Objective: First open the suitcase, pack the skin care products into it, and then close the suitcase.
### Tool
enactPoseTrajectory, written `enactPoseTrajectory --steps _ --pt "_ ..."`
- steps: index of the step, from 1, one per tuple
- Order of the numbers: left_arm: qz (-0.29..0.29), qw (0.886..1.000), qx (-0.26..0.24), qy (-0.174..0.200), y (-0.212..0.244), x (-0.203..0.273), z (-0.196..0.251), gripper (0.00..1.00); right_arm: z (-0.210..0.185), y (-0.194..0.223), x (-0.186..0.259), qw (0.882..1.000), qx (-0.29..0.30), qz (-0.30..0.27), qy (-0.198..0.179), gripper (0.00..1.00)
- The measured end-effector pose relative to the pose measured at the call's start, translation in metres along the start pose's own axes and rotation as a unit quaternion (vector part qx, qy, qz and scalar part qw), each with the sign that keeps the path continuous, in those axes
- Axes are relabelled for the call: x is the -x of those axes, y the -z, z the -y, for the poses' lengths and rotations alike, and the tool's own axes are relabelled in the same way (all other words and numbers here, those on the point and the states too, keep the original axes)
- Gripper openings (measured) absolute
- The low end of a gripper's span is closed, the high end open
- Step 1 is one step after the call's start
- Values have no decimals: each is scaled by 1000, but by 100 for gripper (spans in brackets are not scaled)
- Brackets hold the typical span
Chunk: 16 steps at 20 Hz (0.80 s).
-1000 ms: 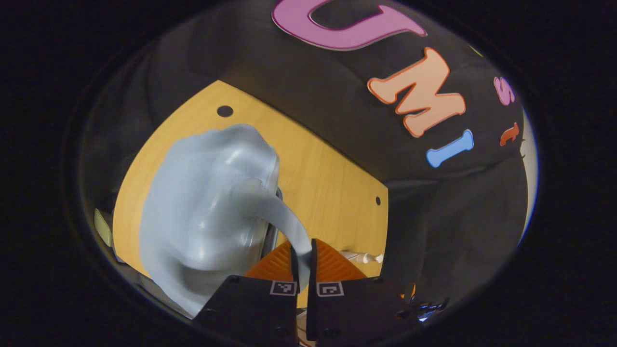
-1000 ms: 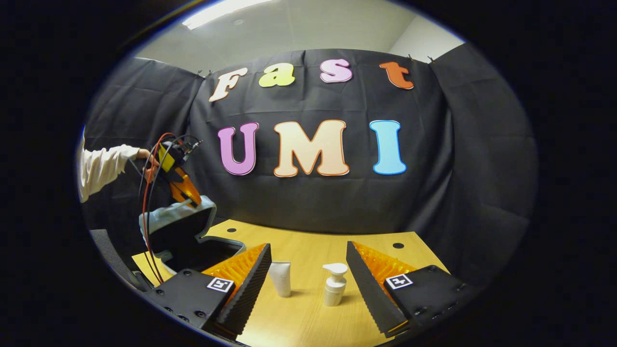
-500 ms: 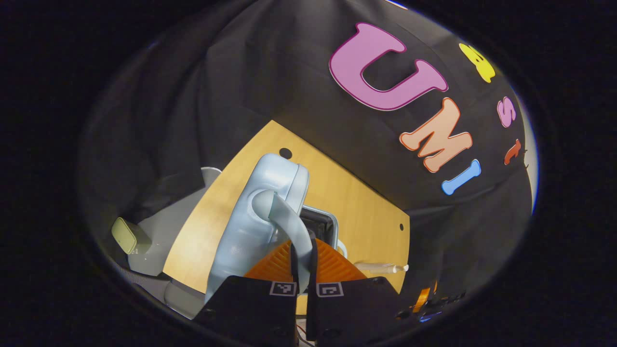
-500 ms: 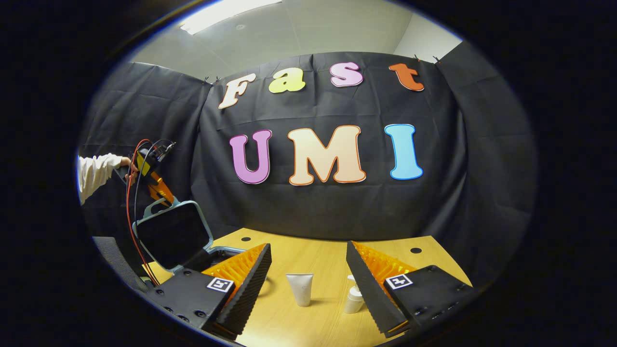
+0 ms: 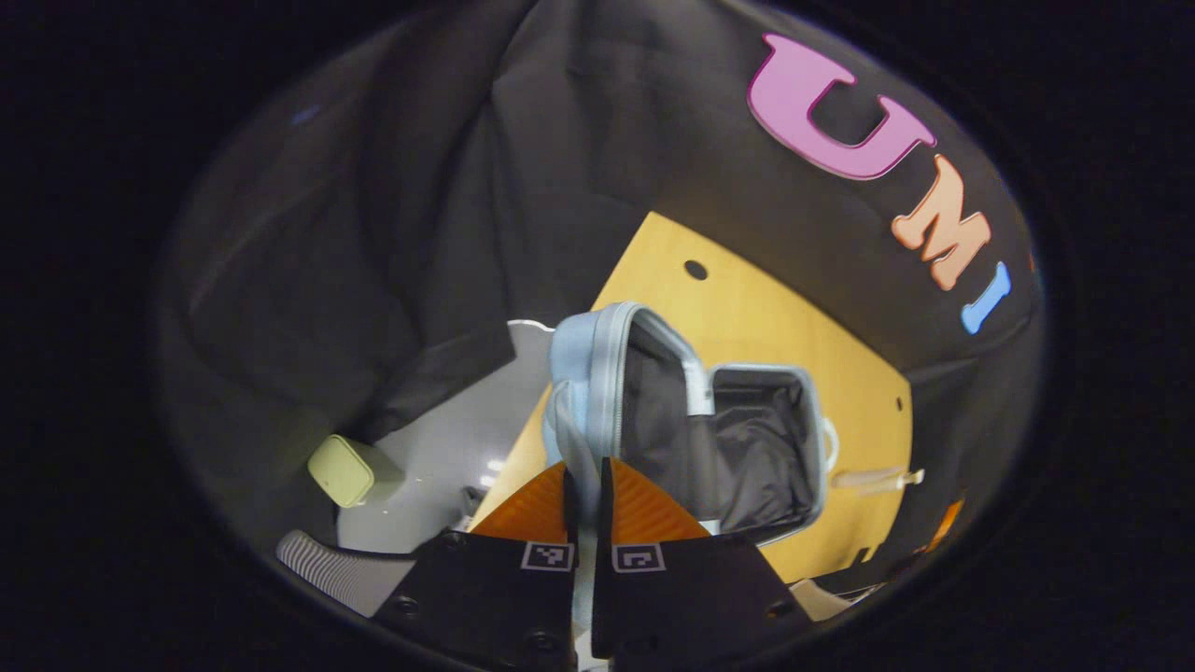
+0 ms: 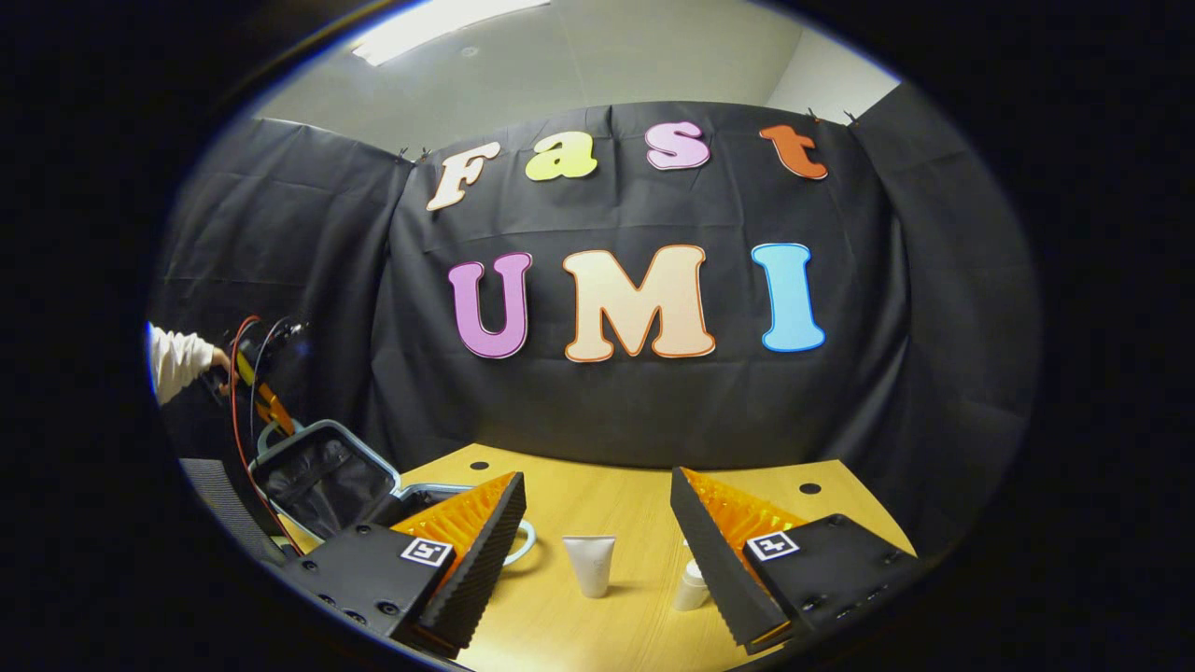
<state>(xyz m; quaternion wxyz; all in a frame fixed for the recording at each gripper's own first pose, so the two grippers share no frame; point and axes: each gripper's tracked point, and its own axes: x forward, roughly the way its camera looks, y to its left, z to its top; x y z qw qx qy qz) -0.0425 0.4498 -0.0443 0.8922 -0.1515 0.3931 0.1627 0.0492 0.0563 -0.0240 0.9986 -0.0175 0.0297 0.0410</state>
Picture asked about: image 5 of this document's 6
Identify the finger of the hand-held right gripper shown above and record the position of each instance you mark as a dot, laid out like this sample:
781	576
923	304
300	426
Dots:
945	524

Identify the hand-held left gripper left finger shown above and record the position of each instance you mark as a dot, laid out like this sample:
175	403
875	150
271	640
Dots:
485	597

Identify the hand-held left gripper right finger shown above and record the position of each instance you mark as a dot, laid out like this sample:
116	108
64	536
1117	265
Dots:
681	597

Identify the light blue suitcase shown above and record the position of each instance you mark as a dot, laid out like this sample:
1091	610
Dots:
593	373

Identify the pale green box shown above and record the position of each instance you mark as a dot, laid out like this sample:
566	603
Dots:
341	471

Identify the black backdrop cloth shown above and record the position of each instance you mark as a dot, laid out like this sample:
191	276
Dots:
420	187

